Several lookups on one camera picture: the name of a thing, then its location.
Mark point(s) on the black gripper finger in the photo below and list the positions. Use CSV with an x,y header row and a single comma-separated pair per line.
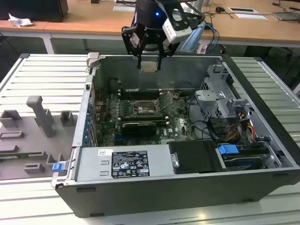
x,y
167,50
127,39

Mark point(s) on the silver cpu plate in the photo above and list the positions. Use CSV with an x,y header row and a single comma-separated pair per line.
x,y
148,67

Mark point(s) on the black ram slot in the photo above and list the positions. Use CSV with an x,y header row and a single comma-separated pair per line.
x,y
161,121
140,116
140,98
140,95
140,91

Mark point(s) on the cpu socket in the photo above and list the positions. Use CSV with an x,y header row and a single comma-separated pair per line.
x,y
145,105

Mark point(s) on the black plastic cover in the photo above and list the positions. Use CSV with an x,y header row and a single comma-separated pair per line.
x,y
194,157

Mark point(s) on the wooden desk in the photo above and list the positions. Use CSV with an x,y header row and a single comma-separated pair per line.
x,y
93,21

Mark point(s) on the grey case latch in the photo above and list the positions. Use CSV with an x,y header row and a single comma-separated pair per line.
x,y
92,58

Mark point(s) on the grey metal drive cage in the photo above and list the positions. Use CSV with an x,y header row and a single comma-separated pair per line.
x,y
207,96

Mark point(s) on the small black adapter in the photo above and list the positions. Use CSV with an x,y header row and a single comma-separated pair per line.
x,y
219,9

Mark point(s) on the green motherboard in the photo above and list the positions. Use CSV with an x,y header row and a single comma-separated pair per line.
x,y
180,126

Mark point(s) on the black graphics card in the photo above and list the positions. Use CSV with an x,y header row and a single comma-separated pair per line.
x,y
138,129

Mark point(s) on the white paper sheet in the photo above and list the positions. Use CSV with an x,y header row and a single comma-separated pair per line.
x,y
252,16

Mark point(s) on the black computer box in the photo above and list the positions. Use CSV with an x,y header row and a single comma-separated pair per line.
x,y
35,9

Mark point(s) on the crumpled white paper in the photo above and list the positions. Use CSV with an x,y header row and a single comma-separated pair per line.
x,y
20,20

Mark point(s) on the hard disk in blue carrier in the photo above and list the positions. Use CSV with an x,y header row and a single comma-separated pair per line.
x,y
228,149

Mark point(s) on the flat glass tray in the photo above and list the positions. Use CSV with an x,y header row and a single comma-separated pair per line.
x,y
287,16

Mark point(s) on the grey power supply box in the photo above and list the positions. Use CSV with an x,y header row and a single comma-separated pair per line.
x,y
93,164

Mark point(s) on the grey part rack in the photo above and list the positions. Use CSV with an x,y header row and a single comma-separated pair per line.
x,y
35,140

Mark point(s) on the blue plastic latch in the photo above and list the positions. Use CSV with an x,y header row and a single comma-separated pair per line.
x,y
57,167

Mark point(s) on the open black pc case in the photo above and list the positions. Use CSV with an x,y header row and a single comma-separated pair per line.
x,y
164,197

